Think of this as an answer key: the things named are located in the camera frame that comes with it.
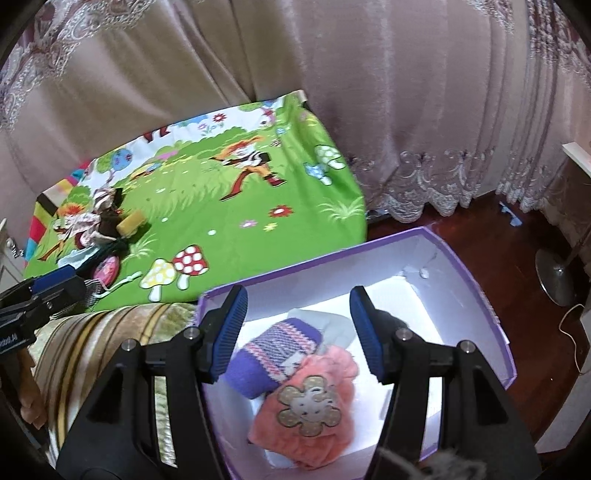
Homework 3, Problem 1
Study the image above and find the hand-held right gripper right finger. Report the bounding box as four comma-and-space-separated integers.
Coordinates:
348, 285, 541, 480

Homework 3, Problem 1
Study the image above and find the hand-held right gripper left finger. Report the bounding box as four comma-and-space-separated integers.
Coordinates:
55, 284, 250, 480

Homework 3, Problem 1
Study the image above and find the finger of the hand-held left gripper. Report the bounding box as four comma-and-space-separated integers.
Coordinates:
28, 276, 88, 308
28, 265, 77, 289

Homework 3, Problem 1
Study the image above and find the pink round pouch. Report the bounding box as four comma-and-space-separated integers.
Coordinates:
92, 256, 122, 284

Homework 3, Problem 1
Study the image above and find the dark green knit cloth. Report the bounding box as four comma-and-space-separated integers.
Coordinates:
83, 240, 125, 268

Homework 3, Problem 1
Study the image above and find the purple striped knit hat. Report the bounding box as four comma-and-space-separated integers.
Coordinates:
231, 318, 324, 400

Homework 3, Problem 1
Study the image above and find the floral printed pouch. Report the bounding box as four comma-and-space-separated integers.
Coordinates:
55, 187, 121, 250

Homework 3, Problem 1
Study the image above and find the yellow sponge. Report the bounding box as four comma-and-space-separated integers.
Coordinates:
116, 210, 145, 237

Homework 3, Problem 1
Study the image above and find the purple cardboard box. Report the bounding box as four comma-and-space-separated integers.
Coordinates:
196, 226, 517, 480

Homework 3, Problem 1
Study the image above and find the pink fleece hat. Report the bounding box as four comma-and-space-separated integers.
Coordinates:
248, 346, 360, 469

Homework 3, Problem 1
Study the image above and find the person's left hand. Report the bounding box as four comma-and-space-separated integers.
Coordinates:
16, 355, 49, 428

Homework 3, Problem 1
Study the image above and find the white dresser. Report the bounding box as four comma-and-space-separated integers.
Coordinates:
0, 217, 28, 287

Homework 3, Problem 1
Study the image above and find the striped velvet cushion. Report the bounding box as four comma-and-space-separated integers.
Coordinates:
21, 302, 208, 467

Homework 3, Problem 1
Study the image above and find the dark brown cloth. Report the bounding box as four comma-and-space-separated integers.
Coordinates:
95, 187, 125, 241

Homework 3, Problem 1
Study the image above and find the cartoon printed blanket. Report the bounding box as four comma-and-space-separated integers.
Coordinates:
23, 90, 368, 315

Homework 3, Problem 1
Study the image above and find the blue paper scrap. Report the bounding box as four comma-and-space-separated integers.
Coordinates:
499, 200, 522, 229

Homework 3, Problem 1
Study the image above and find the metal fan stand base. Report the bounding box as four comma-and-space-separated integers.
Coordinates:
536, 226, 591, 305

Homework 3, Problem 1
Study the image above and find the beige curtain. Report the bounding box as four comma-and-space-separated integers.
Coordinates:
0, 0, 591, 227

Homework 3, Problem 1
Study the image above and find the white furniture edge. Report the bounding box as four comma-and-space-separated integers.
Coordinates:
562, 141, 591, 178

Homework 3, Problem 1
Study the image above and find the white cable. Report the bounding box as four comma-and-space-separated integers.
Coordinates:
558, 302, 591, 370

